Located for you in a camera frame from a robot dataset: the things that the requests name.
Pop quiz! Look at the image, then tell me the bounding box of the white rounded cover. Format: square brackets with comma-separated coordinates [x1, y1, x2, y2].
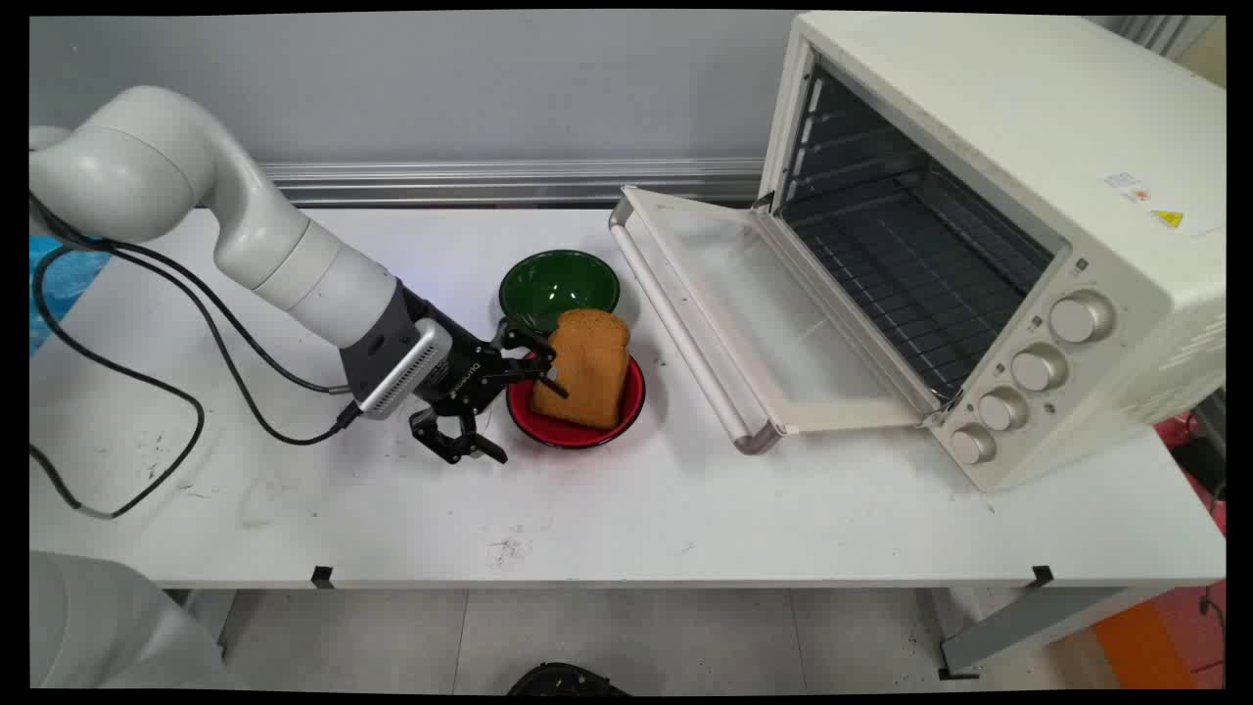
[29, 550, 238, 689]

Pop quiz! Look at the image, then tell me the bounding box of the cream toaster oven body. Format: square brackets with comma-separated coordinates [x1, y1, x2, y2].
[759, 12, 1227, 493]

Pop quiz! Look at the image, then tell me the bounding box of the black cable with silver plug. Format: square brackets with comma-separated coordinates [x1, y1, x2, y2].
[98, 240, 353, 396]

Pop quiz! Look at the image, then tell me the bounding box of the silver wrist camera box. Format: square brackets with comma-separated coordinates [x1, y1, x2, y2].
[356, 318, 454, 421]

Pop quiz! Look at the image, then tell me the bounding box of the large silver oven knob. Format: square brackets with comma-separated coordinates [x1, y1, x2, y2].
[1049, 291, 1116, 345]

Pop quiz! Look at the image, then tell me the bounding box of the glass oven door with handle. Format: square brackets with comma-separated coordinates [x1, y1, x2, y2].
[609, 186, 947, 456]

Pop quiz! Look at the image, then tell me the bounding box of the long black camera cable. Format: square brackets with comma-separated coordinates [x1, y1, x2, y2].
[29, 191, 365, 520]

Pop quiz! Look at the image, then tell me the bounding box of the red bowl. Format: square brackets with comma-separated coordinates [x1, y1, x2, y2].
[505, 352, 647, 451]

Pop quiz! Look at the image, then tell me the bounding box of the grey ribbed panel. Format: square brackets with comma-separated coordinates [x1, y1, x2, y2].
[1085, 14, 1226, 91]

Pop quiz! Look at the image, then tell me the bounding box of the aluminium wall rail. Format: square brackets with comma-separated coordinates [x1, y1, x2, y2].
[258, 159, 766, 208]

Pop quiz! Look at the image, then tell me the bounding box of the blue patterned cloth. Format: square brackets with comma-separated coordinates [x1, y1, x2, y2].
[29, 235, 111, 358]

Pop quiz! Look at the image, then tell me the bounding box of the white label sticker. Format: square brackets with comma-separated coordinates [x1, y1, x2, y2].
[1100, 171, 1152, 205]

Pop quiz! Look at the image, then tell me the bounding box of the green bowl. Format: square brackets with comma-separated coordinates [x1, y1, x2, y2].
[498, 250, 623, 336]

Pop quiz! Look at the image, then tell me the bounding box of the red object behind table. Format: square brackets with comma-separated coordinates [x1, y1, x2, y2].
[1153, 409, 1226, 537]

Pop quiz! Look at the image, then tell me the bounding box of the black object on floor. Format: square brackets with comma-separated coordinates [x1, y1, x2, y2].
[506, 662, 633, 697]

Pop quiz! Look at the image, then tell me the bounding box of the metal oven rack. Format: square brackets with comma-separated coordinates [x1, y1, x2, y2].
[783, 166, 1054, 402]

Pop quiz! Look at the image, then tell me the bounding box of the orange box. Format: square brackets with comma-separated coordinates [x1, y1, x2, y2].
[1091, 586, 1226, 690]

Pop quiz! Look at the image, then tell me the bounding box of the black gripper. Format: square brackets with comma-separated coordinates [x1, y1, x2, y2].
[409, 309, 570, 466]

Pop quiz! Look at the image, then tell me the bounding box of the dark camera mount bracket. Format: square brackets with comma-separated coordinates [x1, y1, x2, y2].
[338, 282, 432, 395]

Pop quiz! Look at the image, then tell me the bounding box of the grey table leg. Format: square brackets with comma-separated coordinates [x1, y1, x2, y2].
[938, 586, 1178, 681]

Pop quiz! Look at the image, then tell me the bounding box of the brown bread slice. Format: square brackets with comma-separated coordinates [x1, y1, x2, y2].
[532, 308, 632, 432]

